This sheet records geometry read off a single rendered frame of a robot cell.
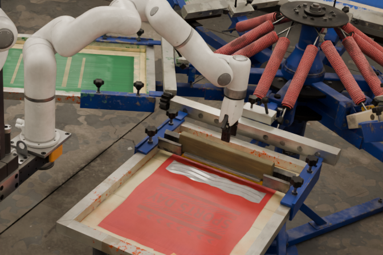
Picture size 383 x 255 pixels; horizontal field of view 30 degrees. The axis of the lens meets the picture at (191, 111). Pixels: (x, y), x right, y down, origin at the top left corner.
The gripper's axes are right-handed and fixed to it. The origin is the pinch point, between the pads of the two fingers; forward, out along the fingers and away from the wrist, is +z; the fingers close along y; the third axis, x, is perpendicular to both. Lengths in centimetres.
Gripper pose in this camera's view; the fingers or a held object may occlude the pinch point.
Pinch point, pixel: (229, 133)
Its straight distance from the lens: 246.9
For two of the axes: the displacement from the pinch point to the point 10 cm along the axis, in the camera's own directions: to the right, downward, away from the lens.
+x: 8.8, 3.0, -3.6
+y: -4.5, 3.9, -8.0
